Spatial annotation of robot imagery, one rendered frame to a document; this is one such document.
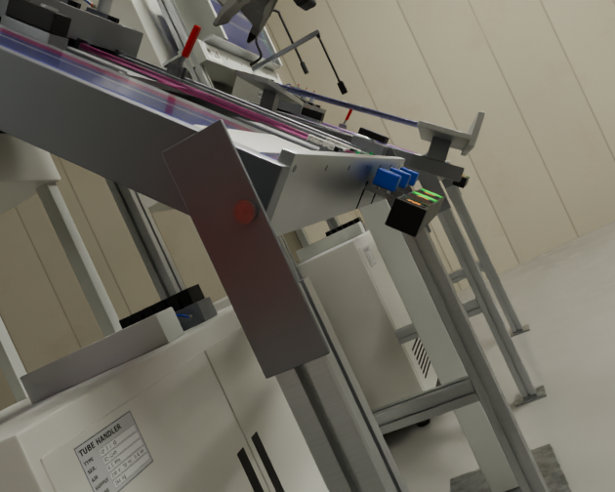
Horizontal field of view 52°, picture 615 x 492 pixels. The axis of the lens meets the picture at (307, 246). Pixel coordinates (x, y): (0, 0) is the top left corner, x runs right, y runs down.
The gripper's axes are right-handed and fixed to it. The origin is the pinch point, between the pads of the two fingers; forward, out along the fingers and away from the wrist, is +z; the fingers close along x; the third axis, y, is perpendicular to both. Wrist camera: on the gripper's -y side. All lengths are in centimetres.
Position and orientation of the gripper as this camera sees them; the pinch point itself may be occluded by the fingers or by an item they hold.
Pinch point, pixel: (235, 38)
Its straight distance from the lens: 113.7
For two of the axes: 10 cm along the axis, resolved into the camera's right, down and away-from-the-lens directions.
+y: -8.0, -5.9, 1.5
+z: -5.4, 8.0, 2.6
